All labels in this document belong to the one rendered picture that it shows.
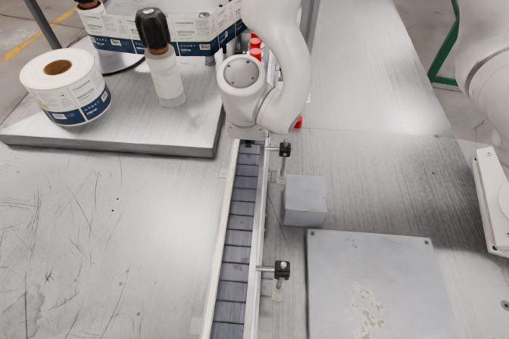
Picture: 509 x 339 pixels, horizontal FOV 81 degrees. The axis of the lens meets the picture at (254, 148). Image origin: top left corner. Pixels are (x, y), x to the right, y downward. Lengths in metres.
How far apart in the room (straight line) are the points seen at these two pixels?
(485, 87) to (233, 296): 0.60
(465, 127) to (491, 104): 1.99
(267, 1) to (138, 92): 0.73
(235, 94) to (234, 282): 0.40
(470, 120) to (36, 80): 2.56
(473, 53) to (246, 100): 0.40
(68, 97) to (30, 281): 0.48
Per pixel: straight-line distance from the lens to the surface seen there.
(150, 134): 0.95
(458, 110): 2.72
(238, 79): 0.50
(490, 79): 0.63
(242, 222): 0.74
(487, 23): 0.57
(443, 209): 0.95
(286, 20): 0.48
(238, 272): 0.69
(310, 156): 0.92
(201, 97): 1.03
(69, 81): 0.99
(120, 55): 1.30
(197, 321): 0.73
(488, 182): 1.01
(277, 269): 0.60
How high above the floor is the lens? 1.54
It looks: 51 degrees down
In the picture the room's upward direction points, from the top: straight up
